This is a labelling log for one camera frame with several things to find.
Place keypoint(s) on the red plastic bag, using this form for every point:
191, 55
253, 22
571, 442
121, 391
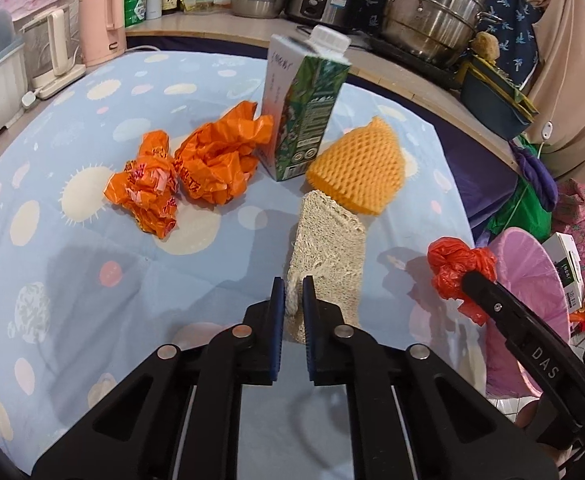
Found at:
452, 265

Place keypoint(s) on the stack of blue basins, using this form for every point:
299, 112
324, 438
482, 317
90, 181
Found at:
487, 105

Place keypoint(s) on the green packet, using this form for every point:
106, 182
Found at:
135, 0

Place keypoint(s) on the green plastic bag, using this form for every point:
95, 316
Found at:
522, 220

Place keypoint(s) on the brown sponge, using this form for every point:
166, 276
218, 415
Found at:
487, 47

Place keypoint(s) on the green drink carton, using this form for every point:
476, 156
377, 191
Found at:
302, 110

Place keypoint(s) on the bin with purple bag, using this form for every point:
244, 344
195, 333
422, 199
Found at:
527, 270

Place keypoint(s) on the blue floral cloth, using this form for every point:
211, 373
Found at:
515, 25

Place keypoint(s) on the beige curtain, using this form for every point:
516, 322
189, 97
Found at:
572, 60

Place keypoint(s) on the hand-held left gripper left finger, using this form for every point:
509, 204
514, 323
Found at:
275, 330

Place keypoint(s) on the clear plastic food container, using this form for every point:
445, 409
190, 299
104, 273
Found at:
207, 5

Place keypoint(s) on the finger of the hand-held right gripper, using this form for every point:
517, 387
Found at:
495, 305

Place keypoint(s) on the white power plug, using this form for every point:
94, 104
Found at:
29, 99

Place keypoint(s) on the white countertop appliance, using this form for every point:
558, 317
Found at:
55, 45

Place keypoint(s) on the pink electric kettle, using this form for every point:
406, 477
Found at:
100, 25

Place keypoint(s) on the beige loofah piece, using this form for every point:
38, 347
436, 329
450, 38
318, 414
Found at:
327, 240

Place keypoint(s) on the crumpled orange plastic bag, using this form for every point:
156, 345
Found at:
217, 160
145, 190

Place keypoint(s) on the white printed cardboard box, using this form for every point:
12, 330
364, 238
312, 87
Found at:
565, 260

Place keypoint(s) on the black induction cooker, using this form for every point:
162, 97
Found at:
407, 62

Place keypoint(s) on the large steel steamer pot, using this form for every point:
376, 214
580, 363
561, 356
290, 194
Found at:
432, 15

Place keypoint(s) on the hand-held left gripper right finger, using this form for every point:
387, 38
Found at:
310, 330

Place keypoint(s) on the orange foam net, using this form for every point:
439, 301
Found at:
357, 170

